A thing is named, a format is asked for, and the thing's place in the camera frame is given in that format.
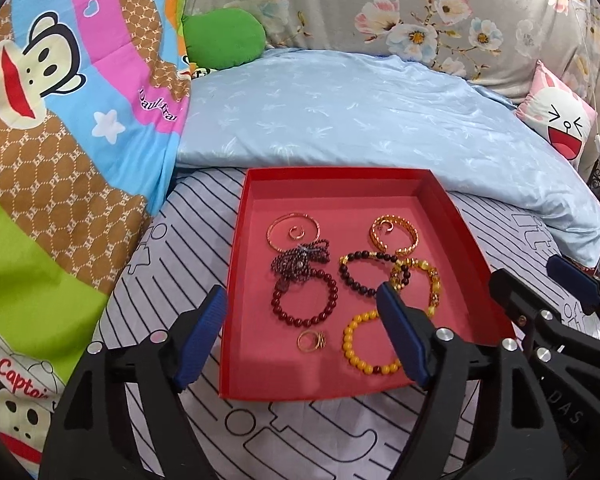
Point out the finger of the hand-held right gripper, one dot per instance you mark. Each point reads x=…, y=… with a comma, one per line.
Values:
x=577, y=285
x=510, y=295

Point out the colourful monkey print blanket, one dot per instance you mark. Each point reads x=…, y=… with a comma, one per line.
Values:
x=70, y=160

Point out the grey floral pillow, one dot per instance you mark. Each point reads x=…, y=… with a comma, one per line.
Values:
x=380, y=0

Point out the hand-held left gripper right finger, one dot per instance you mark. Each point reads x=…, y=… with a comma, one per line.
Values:
x=400, y=340

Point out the pink cartoon face cushion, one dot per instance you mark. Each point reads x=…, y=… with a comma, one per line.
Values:
x=560, y=115

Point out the light blue quilt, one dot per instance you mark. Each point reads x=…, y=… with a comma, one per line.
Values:
x=380, y=120

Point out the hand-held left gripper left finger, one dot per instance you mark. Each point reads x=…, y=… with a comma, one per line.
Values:
x=205, y=340

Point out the thin rose gold bangle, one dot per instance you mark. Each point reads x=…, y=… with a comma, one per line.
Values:
x=271, y=237

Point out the red cardboard box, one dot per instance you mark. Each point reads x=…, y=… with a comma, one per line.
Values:
x=260, y=360

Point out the green cushion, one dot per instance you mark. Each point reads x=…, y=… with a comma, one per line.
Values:
x=225, y=37

